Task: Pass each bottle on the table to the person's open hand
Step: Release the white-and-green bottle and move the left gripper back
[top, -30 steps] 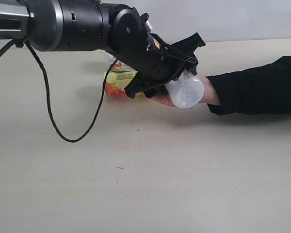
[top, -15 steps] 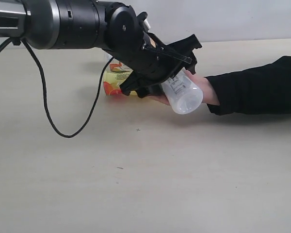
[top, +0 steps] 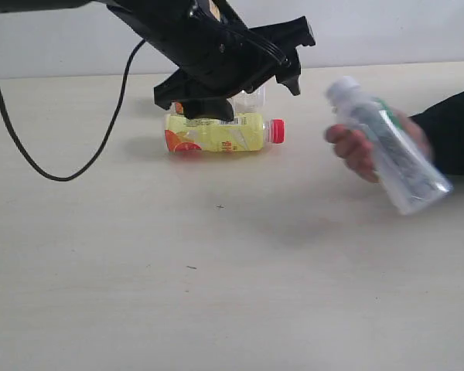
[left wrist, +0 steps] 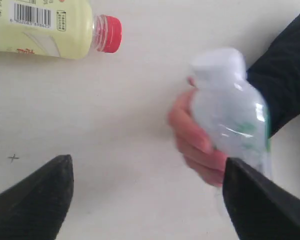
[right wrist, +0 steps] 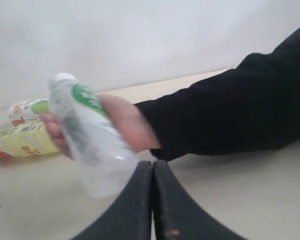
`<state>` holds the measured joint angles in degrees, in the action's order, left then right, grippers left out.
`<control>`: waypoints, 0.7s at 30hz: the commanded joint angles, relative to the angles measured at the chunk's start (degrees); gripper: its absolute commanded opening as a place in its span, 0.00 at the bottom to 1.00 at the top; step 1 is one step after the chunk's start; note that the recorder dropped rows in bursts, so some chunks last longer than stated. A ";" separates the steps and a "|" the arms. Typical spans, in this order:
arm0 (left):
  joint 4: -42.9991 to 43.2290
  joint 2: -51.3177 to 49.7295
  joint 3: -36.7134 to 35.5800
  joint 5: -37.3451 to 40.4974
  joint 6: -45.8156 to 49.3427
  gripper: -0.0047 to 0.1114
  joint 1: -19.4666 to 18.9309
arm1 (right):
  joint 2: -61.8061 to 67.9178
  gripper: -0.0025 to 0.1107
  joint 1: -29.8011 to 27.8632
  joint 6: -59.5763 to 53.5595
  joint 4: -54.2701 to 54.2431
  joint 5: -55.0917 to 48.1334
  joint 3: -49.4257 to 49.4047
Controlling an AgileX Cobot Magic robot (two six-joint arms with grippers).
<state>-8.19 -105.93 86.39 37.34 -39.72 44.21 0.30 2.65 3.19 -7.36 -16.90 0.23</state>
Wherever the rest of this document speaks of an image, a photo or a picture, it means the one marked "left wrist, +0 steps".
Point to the black sleeved forearm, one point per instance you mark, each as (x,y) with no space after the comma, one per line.
(276,75)

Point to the person's open bare hand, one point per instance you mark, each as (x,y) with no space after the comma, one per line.
(193,143)

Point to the white green-label drink bottle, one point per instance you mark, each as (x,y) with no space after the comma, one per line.
(230,110)

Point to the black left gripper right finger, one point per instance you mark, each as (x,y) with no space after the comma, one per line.
(258,208)

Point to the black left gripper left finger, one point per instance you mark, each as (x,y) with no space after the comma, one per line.
(36,207)

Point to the yellow juice bottle red cap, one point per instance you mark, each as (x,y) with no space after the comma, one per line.
(57,28)

